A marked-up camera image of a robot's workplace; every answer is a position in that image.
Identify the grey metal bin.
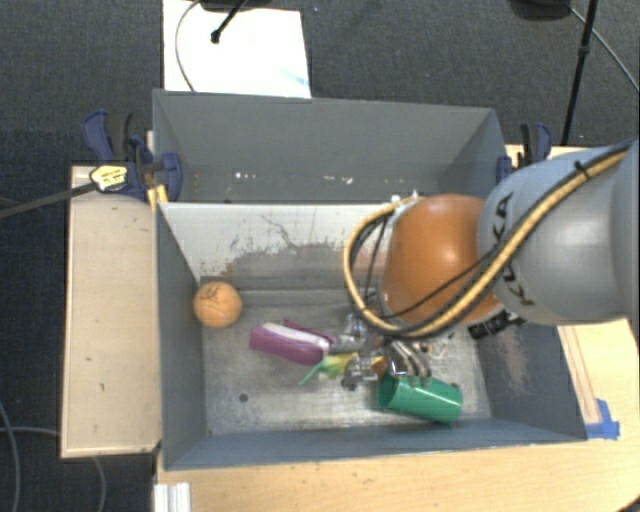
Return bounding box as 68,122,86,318
151,88,590,472

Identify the black cylinder on white bracket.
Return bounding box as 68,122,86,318
467,304,526,342

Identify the pale wood board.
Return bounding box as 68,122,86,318
60,164,164,459

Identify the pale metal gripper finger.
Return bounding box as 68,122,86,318
327,334,362,354
341,357,384,392

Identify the purple and white toy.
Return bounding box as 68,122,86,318
248,318,338,367

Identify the orange ball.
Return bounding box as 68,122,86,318
192,280,245,330

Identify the yellow-green toy corn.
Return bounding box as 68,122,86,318
298,352,361,387

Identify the green plastic cup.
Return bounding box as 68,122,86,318
376,372,464,427

